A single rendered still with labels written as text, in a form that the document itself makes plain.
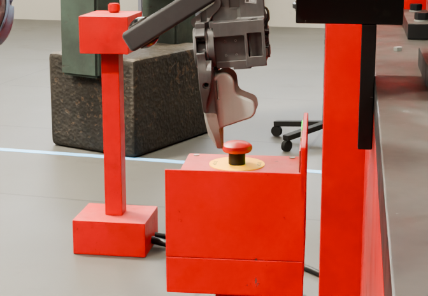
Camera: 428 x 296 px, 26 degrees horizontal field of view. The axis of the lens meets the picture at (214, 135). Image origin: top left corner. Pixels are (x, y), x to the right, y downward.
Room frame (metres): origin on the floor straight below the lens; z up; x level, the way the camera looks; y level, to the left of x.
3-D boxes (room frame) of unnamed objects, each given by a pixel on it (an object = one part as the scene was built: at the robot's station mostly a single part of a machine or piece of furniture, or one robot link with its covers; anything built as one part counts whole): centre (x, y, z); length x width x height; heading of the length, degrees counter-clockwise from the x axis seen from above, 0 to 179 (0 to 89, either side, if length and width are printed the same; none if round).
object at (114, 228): (3.04, 0.34, 0.42); 0.25 x 0.20 x 0.83; 81
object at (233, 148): (1.16, -0.03, 0.79); 0.04 x 0.04 x 0.04
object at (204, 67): (1.04, 0.01, 0.92); 0.05 x 0.02 x 0.09; 174
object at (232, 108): (1.05, -0.02, 0.87); 0.06 x 0.03 x 0.09; 84
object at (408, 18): (1.86, -0.41, 0.89); 0.30 x 0.05 x 0.03; 171
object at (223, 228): (1.11, -0.03, 0.75); 0.20 x 0.16 x 0.18; 174
